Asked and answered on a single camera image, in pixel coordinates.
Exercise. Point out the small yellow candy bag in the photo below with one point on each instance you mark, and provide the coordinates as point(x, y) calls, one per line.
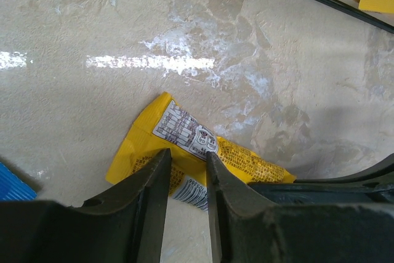
point(164, 124)

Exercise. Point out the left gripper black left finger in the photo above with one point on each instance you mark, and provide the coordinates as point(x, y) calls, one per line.
point(122, 224)

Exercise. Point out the blue M&M bag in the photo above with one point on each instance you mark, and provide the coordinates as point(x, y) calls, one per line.
point(12, 188)

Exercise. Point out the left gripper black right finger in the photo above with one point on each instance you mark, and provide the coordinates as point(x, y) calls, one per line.
point(343, 219)

